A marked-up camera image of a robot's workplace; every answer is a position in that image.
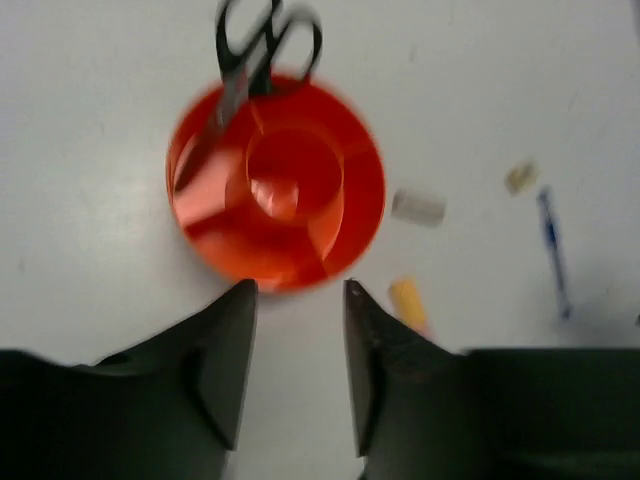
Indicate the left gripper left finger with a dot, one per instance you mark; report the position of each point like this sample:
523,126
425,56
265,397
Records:
167,408

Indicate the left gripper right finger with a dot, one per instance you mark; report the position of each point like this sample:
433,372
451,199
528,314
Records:
422,412

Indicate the yellow pink highlighter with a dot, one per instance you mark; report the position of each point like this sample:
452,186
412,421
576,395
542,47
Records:
408,305

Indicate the grey eraser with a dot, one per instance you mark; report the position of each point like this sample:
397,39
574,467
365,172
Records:
418,208

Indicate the blue ballpoint pen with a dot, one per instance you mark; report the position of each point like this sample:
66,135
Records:
553,244

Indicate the beige barcode eraser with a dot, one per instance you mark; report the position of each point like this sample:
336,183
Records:
521,176

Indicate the black handled scissors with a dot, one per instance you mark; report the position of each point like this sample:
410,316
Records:
246,73

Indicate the orange round desk organizer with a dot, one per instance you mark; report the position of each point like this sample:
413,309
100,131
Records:
291,196

